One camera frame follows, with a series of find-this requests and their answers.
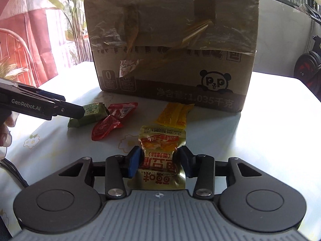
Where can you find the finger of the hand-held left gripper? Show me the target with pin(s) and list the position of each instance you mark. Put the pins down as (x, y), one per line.
(54, 96)
(72, 111)

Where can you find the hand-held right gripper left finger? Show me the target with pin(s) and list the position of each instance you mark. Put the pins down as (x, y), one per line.
(134, 160)

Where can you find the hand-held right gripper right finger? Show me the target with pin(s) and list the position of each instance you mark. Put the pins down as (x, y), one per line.
(186, 163)

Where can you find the green snack packet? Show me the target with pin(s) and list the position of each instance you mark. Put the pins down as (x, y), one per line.
(95, 111)

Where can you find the gold snack packet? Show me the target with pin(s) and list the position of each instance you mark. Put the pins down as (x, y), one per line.
(160, 140)

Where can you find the cardboard box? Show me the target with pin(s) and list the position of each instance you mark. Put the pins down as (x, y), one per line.
(170, 55)

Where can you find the person's left hand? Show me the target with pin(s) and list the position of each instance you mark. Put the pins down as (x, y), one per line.
(5, 135)

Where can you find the red snack packet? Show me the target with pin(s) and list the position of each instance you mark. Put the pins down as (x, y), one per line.
(105, 129)
(124, 110)

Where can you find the yellow snack packet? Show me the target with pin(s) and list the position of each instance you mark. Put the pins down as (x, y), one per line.
(173, 115)

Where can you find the printed plastic curtain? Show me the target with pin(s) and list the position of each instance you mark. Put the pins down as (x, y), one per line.
(37, 30)

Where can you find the black exercise bike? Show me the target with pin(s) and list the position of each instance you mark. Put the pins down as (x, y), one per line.
(309, 72)

